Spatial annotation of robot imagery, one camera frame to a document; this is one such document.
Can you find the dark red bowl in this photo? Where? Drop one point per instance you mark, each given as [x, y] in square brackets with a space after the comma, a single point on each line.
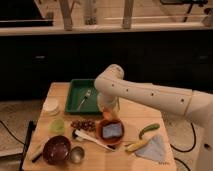
[56, 150]

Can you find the yellow corn cob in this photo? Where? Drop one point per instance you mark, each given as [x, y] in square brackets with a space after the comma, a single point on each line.
[136, 145]

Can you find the green cucumber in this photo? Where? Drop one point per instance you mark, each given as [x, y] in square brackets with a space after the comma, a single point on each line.
[150, 127]

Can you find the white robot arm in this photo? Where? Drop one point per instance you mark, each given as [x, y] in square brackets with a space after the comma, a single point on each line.
[195, 106]

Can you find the black table side rail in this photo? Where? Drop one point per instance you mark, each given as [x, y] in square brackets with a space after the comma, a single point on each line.
[31, 127]

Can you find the green plastic tray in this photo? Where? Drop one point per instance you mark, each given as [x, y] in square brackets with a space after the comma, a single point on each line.
[77, 92]

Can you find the small metal cup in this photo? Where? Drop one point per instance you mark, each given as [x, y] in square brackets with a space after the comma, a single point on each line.
[77, 155]

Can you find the light green plastic cup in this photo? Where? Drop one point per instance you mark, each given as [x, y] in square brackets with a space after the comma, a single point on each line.
[57, 127]

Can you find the white handled spatula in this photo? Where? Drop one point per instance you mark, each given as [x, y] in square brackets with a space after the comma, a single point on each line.
[83, 135]

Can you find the small orange apple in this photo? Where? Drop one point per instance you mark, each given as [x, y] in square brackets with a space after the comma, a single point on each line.
[108, 116]

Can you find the knife with light handle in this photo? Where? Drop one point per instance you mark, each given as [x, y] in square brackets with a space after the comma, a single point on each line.
[37, 150]

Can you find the grey blue cloth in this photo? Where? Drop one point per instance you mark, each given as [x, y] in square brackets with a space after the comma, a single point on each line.
[154, 150]

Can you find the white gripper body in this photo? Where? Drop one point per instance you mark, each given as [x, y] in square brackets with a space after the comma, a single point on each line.
[104, 102]

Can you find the silver fork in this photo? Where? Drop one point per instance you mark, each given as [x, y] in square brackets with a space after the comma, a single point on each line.
[87, 94]

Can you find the blue sponge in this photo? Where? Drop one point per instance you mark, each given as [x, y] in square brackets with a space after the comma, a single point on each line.
[112, 130]

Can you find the bunch of dark grapes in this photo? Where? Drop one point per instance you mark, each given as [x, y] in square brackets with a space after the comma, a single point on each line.
[87, 125]

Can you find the orange plate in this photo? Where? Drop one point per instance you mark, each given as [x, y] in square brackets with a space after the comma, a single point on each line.
[108, 141]

